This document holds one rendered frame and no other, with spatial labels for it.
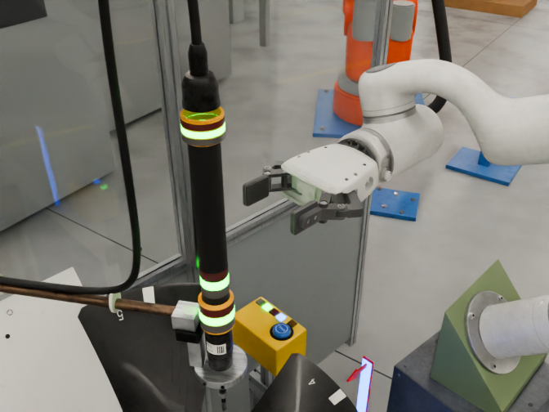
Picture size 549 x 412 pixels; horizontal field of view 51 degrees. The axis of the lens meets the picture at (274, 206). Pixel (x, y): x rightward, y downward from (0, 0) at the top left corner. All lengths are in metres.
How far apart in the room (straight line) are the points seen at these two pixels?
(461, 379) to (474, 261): 2.05
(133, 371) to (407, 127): 0.55
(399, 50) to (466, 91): 3.81
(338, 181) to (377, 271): 2.54
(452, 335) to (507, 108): 0.70
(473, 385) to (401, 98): 0.81
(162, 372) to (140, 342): 0.06
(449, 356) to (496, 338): 0.12
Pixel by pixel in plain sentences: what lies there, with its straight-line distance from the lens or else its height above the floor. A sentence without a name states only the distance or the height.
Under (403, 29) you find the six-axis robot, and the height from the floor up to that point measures 0.83.
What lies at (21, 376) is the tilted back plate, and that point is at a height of 1.26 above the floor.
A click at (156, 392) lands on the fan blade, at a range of 0.93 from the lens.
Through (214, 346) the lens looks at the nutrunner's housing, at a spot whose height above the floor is 1.50.
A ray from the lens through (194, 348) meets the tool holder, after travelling 0.75.
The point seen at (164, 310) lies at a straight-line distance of 0.74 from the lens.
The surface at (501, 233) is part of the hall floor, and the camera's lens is 3.73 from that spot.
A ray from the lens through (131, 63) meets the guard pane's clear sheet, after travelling 1.38.
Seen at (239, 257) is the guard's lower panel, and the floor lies 0.89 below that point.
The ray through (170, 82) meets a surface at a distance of 1.43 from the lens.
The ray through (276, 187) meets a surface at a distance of 0.75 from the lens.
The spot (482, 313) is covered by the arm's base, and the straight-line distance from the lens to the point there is 1.41.
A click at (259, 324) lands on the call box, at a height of 1.07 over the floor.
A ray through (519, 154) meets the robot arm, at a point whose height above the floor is 1.70.
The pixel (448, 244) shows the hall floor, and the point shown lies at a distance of 3.54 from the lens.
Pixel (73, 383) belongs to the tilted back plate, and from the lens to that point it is 1.12.
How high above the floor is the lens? 2.04
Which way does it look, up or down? 33 degrees down
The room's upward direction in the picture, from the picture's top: straight up
